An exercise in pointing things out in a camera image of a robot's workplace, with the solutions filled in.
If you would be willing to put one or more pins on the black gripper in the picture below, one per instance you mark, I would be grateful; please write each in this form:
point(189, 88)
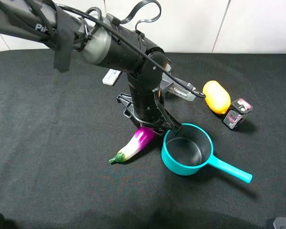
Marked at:
point(141, 102)

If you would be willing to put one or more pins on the purple toy eggplant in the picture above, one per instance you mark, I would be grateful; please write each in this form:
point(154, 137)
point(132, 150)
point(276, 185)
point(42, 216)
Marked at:
point(141, 138)

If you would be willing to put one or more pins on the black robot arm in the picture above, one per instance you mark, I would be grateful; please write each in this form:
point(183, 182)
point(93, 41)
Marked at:
point(101, 41)

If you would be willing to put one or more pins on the black mesh pen holder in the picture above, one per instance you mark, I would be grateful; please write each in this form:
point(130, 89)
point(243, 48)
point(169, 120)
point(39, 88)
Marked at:
point(169, 66)

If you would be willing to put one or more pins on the white plastic pen case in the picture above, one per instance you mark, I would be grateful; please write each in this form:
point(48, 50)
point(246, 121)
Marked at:
point(111, 77)

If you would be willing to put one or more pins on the teal toy saucepan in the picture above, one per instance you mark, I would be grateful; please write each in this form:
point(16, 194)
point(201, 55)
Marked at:
point(187, 151)

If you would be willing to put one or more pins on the yellow toy mango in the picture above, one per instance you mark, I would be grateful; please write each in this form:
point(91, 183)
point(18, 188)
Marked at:
point(217, 98)

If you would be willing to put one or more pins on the small black clip box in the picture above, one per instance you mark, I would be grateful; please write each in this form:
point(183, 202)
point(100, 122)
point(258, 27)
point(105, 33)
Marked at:
point(236, 113)

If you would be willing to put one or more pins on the black table cloth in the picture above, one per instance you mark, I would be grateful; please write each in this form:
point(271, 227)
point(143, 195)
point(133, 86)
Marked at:
point(58, 132)

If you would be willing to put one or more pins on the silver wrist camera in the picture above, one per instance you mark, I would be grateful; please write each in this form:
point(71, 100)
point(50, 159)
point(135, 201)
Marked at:
point(175, 88)

